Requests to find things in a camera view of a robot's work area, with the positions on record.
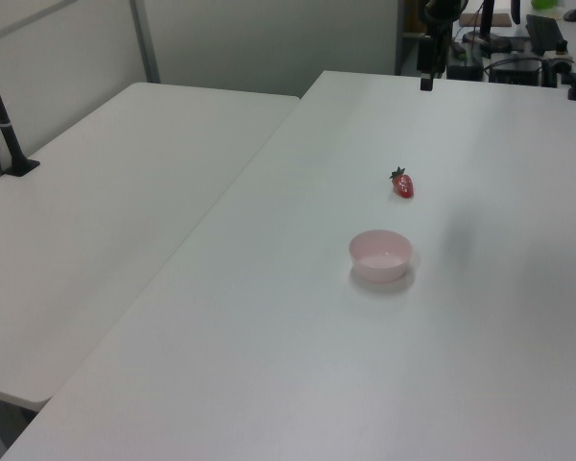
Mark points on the white folding table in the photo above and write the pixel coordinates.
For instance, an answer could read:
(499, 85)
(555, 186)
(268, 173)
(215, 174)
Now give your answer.
(101, 216)

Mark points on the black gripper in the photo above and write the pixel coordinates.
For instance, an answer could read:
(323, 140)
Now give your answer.
(442, 8)

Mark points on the black monitor stand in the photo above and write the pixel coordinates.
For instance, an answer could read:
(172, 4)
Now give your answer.
(486, 33)

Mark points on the grey partition frame post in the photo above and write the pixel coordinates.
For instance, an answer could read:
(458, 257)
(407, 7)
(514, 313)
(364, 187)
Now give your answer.
(144, 41)

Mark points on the black camera pole with band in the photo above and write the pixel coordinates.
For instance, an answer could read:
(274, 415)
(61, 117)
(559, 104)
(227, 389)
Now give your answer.
(0, 110)

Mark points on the green object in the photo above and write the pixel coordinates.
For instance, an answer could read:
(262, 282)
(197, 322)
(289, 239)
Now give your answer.
(545, 4)

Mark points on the brown board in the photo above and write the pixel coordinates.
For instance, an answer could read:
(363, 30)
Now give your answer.
(501, 20)

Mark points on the red strawberry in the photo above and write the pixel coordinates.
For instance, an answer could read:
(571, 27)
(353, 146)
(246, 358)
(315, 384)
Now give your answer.
(404, 186)

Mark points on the black electronics box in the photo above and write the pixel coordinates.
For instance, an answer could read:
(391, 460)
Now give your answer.
(514, 68)

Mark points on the black keyboard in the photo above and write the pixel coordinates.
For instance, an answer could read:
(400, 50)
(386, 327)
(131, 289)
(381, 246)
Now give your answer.
(544, 30)

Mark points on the dark computer mouse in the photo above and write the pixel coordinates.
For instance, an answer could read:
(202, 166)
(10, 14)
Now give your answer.
(572, 15)

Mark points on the pink plastic bowl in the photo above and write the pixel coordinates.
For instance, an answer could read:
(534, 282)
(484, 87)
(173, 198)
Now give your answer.
(380, 261)

